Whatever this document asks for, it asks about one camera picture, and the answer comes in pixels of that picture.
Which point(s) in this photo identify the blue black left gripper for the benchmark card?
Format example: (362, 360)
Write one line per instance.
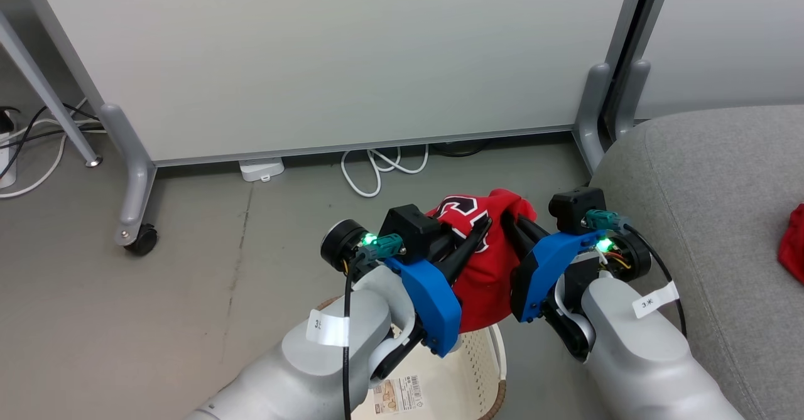
(433, 307)

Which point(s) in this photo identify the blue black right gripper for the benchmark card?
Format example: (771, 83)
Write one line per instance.
(540, 269)

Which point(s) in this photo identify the red white jersey garment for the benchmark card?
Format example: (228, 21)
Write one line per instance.
(487, 282)

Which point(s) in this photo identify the plain red garment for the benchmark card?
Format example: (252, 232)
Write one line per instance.
(793, 247)

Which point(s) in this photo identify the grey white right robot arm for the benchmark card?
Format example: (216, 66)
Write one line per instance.
(641, 357)

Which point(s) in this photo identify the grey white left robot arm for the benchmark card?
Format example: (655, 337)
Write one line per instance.
(314, 370)

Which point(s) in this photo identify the white paper tag right arm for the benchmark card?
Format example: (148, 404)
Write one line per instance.
(656, 299)

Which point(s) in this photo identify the white paper tag left arm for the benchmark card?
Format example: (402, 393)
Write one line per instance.
(326, 329)

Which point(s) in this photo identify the white laundry basket brown rim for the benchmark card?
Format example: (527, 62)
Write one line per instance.
(465, 376)

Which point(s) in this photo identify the grey metal partition leg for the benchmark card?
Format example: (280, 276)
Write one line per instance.
(631, 96)
(590, 112)
(135, 175)

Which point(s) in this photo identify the barcode sticker label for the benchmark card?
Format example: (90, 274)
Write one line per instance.
(397, 395)

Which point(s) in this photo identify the grey fabric sofa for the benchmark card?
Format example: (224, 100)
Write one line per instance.
(722, 219)

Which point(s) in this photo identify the white power adapter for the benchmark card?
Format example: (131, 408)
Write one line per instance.
(260, 169)

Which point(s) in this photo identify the large white partition board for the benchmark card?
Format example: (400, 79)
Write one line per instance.
(345, 56)

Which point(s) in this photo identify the narrow white partition board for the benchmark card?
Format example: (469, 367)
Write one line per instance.
(728, 37)

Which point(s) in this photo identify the black caster wheel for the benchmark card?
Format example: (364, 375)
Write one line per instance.
(143, 241)

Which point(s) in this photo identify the grey slanted table leg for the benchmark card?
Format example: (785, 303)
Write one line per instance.
(44, 87)

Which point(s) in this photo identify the white power strip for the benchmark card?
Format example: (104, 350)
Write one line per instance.
(6, 159)

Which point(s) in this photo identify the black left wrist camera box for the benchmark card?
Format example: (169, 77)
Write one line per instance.
(408, 231)

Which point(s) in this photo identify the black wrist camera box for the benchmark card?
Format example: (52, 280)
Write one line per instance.
(408, 231)
(573, 208)

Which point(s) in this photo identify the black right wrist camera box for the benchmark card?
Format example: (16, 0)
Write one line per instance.
(573, 208)

